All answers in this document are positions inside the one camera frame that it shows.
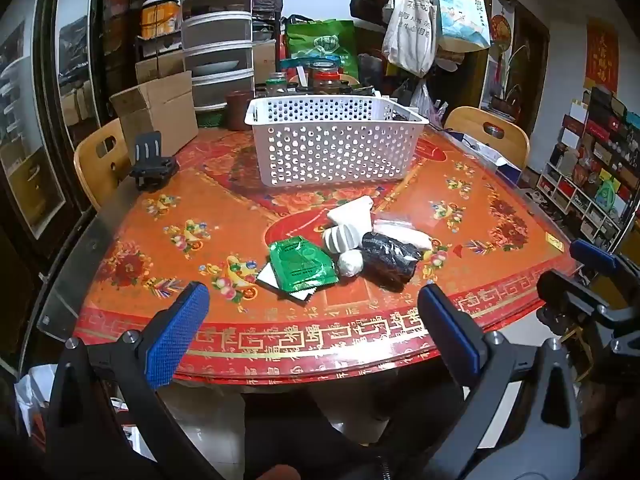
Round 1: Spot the hanging clear plastic bag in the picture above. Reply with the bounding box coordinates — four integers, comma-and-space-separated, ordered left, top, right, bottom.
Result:
409, 80, 437, 118

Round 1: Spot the shelf of assorted boxes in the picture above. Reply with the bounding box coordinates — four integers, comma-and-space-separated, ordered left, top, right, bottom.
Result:
537, 87, 640, 251

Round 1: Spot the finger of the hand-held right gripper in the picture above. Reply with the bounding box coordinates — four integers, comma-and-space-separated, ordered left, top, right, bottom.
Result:
570, 239, 621, 277
537, 270, 603, 333

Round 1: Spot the brown canister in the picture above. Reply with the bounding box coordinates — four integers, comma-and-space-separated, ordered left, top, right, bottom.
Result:
226, 91, 253, 131

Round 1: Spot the orange box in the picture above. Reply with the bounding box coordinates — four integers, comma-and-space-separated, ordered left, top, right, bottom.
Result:
140, 0, 182, 38

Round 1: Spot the white striped sock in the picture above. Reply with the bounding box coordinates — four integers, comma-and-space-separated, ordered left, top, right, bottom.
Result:
322, 225, 360, 254

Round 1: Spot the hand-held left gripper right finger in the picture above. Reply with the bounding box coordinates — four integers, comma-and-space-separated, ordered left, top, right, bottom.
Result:
417, 284, 583, 480

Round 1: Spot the white cloth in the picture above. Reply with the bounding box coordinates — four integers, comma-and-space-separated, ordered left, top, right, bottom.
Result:
327, 196, 375, 233

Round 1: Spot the white plastic bag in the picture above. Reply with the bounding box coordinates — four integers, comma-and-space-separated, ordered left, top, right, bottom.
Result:
15, 364, 58, 436

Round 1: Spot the white perforated plastic basket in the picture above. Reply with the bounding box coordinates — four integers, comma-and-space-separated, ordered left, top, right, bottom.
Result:
244, 96, 430, 188

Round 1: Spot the white square packet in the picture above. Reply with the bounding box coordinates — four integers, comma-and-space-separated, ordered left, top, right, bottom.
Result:
256, 262, 317, 306

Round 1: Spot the wooden chair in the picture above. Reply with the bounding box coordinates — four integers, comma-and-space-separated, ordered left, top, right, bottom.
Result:
73, 118, 132, 211
444, 106, 531, 171

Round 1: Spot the black plastic packet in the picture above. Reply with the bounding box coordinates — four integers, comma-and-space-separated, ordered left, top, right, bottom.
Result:
360, 231, 422, 288

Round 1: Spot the large cardboard box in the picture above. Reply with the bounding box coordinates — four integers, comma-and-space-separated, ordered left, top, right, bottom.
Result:
109, 71, 200, 158

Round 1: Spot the white plastic drawer tower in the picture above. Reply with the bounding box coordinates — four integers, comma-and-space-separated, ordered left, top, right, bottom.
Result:
180, 0, 256, 111

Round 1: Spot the red-lidded pickle jar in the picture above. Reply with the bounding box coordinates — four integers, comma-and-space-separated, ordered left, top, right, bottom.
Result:
310, 62, 342, 96

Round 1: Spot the small cardboard box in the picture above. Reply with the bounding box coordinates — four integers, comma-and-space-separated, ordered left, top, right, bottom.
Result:
252, 40, 278, 83

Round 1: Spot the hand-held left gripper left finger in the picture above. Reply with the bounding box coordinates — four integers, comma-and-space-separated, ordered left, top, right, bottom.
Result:
45, 281, 221, 480

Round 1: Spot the blue printed tote bag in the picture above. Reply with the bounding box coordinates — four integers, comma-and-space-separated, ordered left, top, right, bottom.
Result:
432, 0, 492, 53

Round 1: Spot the green foil packet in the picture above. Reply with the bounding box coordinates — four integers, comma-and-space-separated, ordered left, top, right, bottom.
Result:
265, 236, 338, 293

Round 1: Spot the green shopping bag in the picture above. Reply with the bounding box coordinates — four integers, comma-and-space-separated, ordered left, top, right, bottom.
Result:
285, 19, 360, 81

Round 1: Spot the red wall poster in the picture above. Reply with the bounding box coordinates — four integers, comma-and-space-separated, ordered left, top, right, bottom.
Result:
584, 19, 620, 93

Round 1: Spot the clear plastic bag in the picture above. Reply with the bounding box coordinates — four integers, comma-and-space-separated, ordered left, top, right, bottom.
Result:
409, 80, 437, 118
372, 217, 433, 251

